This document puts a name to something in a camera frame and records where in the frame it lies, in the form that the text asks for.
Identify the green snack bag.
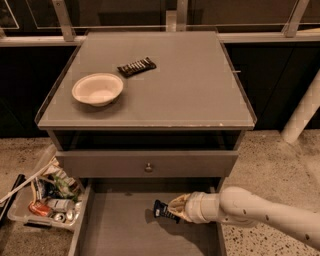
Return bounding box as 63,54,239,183
53,175,79,200

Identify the white stick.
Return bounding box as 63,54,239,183
0,162,52,204

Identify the white diagonal post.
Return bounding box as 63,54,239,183
281,70,320,144

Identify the grey drawer cabinet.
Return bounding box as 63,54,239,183
34,30,258,256

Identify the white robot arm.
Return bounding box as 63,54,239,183
168,187,320,250

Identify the metal railing frame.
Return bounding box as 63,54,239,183
0,0,320,47

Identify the white paper bowl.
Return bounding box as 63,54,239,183
72,73,124,107

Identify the red soda can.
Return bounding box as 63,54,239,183
28,201,52,217

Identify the upper grey drawer with knob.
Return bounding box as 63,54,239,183
56,150,238,178

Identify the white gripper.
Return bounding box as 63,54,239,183
168,192,220,224

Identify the black snack bar wrapper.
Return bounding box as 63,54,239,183
117,57,157,78

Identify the clear plastic bin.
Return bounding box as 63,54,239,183
7,145,84,231

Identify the silver can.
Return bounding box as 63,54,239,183
47,199,75,212

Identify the open grey middle drawer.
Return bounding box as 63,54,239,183
68,178,226,256

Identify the blue rxbar blueberry wrapper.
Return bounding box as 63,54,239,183
153,200,180,223

